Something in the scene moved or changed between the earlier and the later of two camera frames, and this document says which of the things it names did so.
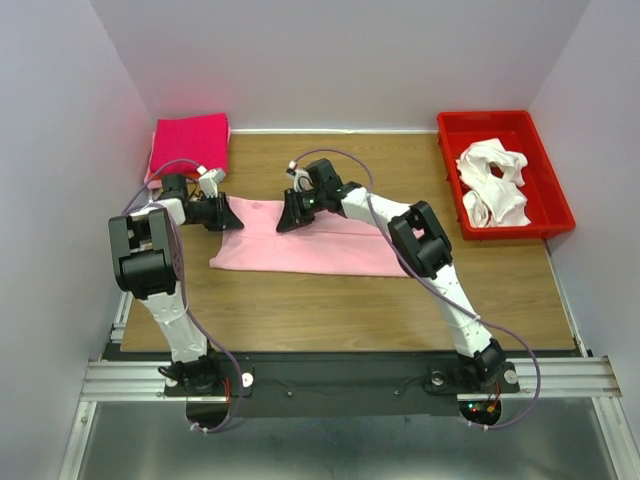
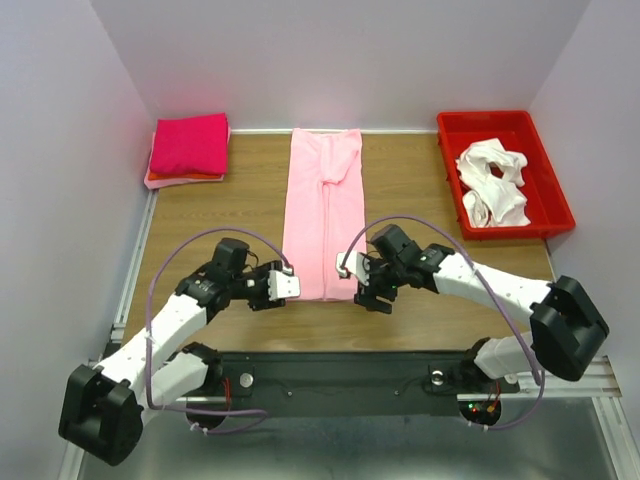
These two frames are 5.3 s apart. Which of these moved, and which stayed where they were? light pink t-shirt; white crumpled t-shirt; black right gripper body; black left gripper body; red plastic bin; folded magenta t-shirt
Moved: black right gripper body; light pink t-shirt; black left gripper body
Stayed: folded magenta t-shirt; white crumpled t-shirt; red plastic bin
